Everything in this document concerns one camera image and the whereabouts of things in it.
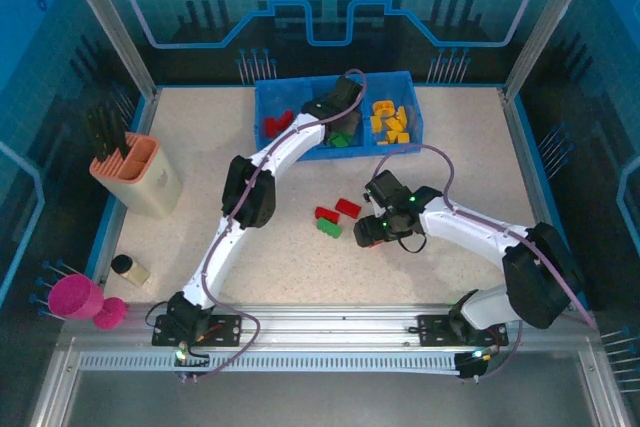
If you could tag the green lego brick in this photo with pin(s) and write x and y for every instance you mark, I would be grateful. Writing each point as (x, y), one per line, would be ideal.
(330, 228)
(340, 139)

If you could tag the small yellow lego brick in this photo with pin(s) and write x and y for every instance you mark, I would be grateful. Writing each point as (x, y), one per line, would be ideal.
(395, 124)

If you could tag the red L-shaped lego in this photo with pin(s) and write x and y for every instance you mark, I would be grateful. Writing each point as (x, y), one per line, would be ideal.
(327, 213)

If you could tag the red stepped lego brick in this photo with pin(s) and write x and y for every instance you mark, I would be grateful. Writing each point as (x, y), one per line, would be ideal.
(272, 126)

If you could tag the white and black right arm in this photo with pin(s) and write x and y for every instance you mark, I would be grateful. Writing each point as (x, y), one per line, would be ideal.
(460, 224)

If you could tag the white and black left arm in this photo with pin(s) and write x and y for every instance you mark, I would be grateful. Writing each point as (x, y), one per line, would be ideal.
(290, 142)

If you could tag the blue three-compartment tray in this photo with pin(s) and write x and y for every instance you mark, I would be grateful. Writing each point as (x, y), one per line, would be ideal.
(285, 97)

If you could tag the grey metal panel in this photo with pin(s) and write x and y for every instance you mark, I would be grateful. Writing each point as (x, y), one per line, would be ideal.
(325, 402)

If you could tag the orange and beige knife holder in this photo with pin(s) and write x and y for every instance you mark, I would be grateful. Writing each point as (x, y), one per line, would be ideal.
(150, 187)

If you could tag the small bottle with black cap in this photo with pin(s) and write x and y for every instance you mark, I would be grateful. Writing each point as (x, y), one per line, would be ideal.
(132, 272)

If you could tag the small pink cup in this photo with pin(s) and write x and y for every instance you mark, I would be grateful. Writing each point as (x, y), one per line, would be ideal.
(111, 313)

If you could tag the aluminium mounting rail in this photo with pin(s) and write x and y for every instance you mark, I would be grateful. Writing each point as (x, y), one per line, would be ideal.
(325, 322)

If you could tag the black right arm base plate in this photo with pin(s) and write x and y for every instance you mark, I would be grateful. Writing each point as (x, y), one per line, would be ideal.
(435, 329)

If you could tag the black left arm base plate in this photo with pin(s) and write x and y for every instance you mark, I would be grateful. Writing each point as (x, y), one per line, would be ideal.
(225, 329)

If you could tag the aluminium frame post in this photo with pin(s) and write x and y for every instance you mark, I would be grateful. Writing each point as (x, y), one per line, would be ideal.
(114, 22)
(547, 22)

